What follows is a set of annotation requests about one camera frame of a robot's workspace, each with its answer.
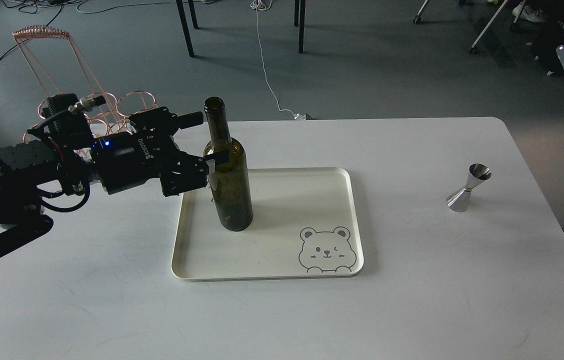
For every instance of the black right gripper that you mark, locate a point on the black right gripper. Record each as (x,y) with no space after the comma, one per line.
(126,160)

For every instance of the black table leg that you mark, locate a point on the black table leg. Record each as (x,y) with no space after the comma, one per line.
(300,8)
(185,24)

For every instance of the copper wire wine rack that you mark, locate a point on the copper wire wine rack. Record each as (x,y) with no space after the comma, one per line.
(60,67)

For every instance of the cream bear print tray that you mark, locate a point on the cream bear print tray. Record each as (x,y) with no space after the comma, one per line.
(304,226)

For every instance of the black table leg right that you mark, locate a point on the black table leg right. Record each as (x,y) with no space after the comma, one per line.
(300,8)

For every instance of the dark green wine bottle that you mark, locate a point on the dark green wine bottle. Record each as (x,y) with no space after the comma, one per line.
(229,182)

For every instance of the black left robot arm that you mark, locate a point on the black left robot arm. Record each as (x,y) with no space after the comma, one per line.
(56,172)

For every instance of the silver steel jigger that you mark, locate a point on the silver steel jigger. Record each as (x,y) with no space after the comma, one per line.
(477,174)

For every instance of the black table leg left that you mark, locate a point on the black table leg left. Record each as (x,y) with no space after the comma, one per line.
(185,24)

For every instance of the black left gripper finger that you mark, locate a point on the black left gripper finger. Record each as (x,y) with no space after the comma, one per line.
(174,122)
(207,163)

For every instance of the white chair leg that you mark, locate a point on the white chair leg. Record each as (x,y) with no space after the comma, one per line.
(501,6)

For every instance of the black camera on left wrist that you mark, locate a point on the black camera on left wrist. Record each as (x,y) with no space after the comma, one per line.
(66,128)

